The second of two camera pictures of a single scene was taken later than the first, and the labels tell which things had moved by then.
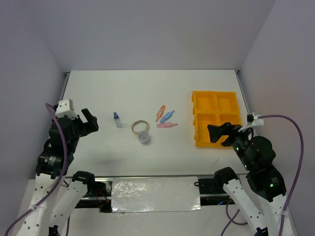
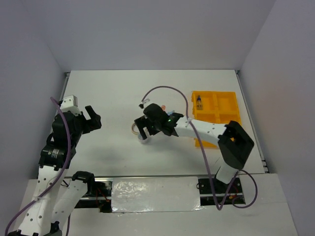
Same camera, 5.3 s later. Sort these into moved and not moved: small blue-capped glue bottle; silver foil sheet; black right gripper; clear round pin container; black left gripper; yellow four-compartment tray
Moved: small blue-capped glue bottle; black right gripper
Not moved: silver foil sheet; black left gripper; yellow four-compartment tray; clear round pin container
